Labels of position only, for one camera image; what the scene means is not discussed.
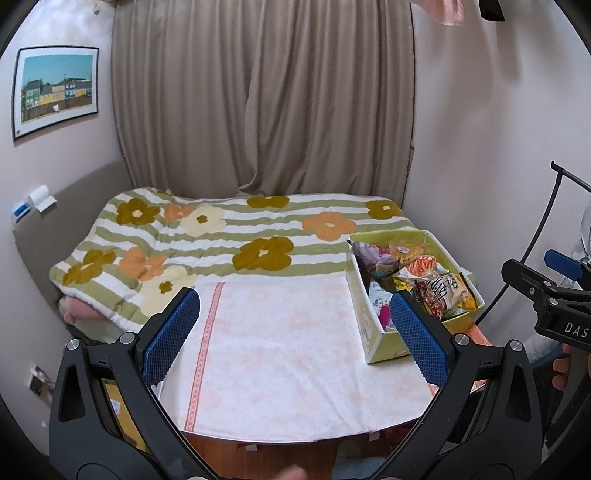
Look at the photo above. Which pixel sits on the person's left hand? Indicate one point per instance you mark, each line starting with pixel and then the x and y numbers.
pixel 288 473

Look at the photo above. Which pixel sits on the orange white sticks packet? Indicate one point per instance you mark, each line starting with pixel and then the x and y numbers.
pixel 422 265

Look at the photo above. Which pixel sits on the white pink-striped tablecloth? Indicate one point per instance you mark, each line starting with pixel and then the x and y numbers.
pixel 277 346

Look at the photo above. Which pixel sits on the white roll on headboard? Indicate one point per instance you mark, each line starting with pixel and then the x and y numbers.
pixel 40 196

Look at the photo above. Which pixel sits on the framed wall picture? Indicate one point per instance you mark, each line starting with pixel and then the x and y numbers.
pixel 57 90

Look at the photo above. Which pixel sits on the person's right hand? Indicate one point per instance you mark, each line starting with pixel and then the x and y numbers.
pixel 562 371

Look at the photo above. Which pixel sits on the hanging pink cloth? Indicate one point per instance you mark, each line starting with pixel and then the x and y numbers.
pixel 443 9

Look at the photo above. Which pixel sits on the grey padded headboard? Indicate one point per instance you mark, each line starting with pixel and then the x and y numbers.
pixel 69 194

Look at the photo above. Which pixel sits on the wall power outlet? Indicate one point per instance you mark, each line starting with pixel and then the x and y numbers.
pixel 40 381

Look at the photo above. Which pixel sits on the white wall hook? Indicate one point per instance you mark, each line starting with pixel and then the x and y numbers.
pixel 97 4

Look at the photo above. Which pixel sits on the pink pillow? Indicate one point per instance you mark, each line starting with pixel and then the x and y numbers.
pixel 78 311

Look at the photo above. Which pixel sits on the light blue slipper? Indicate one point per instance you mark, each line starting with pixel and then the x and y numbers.
pixel 358 459

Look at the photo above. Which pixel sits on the yellow green cardboard box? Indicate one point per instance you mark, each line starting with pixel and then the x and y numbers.
pixel 364 295

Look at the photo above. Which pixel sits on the black hanging object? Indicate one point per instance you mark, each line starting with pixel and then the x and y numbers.
pixel 491 9

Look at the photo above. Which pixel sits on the blue and red snack packet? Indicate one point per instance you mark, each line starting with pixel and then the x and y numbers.
pixel 369 256

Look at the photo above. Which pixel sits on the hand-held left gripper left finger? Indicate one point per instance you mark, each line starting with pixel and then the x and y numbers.
pixel 171 337

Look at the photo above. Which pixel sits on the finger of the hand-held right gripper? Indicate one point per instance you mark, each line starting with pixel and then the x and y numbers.
pixel 561 262
pixel 531 277

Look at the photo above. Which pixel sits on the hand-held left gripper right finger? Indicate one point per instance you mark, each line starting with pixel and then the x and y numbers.
pixel 418 341

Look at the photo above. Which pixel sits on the flower print striped blanket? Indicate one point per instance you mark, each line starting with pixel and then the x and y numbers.
pixel 277 217

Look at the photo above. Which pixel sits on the small blue white pack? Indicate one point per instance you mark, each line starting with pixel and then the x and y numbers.
pixel 21 211

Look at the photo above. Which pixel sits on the beige curtain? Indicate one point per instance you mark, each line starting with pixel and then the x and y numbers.
pixel 258 92

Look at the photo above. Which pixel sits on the red yellow snack packet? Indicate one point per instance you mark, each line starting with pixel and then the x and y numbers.
pixel 438 288

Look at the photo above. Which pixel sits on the brown cardboard box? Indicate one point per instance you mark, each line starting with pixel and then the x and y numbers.
pixel 124 415

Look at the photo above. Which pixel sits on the clear noodle snack packet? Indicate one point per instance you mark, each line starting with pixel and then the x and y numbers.
pixel 408 251

